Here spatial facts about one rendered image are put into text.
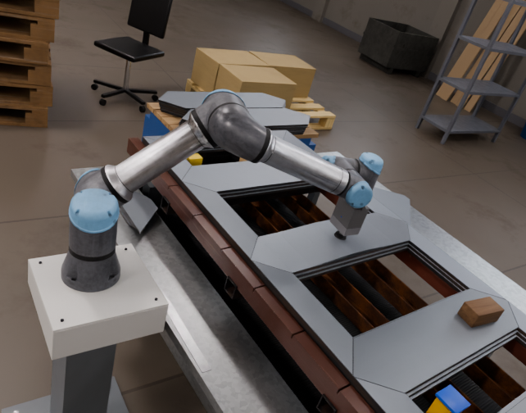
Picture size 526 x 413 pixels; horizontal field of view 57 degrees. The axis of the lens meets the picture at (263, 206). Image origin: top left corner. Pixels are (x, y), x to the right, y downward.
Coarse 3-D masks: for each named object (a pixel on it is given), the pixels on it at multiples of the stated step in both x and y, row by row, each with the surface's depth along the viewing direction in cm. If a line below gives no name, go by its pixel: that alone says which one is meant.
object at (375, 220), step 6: (366, 216) 183; (372, 216) 184; (378, 216) 185; (372, 222) 180; (378, 222) 181; (384, 222) 183; (378, 228) 178; (384, 228) 179; (390, 228) 180; (390, 234) 176; (396, 234) 177; (402, 234) 178; (396, 240) 174; (402, 240) 175; (408, 240) 176
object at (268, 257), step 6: (258, 240) 152; (258, 246) 149; (264, 246) 150; (258, 252) 147; (264, 252) 147; (270, 252) 148; (264, 258) 145; (270, 258) 146; (276, 258) 146; (270, 264) 143; (276, 264) 144; (282, 264) 145; (288, 270) 143
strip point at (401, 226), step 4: (380, 216) 186; (384, 216) 187; (388, 216) 187; (388, 220) 185; (392, 220) 185; (396, 220) 186; (400, 220) 187; (392, 224) 183; (396, 224) 184; (400, 224) 185; (404, 224) 186; (396, 228) 181; (400, 228) 182; (404, 228) 183; (400, 232) 179; (404, 232) 180; (408, 232) 181; (408, 236) 178
